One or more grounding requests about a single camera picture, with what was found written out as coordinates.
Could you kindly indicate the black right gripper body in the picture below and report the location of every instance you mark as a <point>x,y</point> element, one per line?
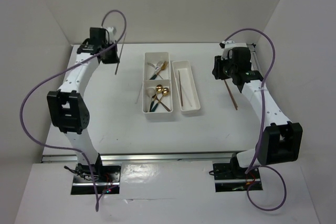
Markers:
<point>224,67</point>

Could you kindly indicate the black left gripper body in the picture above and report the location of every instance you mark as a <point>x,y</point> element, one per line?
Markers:
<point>111,55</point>

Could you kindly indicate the large silver fork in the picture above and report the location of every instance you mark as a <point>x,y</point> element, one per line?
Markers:
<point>151,65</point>

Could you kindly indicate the small silver fork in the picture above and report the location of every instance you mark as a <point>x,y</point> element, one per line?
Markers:
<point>158,66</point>

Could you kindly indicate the gold fork green handle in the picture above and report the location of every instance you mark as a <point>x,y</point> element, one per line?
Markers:
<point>163,67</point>

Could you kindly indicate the white plastic spoon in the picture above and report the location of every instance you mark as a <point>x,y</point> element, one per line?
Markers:
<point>150,93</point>

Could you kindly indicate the gold spoon green handle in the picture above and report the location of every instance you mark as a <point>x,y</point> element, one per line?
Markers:
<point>158,89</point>
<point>164,93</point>

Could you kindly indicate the dark wooden spoon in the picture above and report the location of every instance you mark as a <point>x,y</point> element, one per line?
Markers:
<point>168,109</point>

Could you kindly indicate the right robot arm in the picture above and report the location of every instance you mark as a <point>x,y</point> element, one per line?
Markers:
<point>280,138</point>

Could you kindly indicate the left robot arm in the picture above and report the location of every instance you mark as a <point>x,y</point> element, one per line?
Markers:
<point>67,108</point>

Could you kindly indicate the white narrow tray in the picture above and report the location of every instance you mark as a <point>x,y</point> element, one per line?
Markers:
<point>188,84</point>

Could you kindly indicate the white divided utensil tray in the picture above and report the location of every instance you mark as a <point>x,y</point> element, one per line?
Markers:
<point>164,78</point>

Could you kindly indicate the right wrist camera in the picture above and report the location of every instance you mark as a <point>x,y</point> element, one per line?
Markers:
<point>226,45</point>

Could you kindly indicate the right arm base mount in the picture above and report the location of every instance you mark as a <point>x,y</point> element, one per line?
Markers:
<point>230,177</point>

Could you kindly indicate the aluminium front rail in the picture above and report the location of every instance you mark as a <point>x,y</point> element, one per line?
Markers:
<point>166,157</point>

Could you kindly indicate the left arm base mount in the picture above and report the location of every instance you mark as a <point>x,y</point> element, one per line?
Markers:
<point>106,177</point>

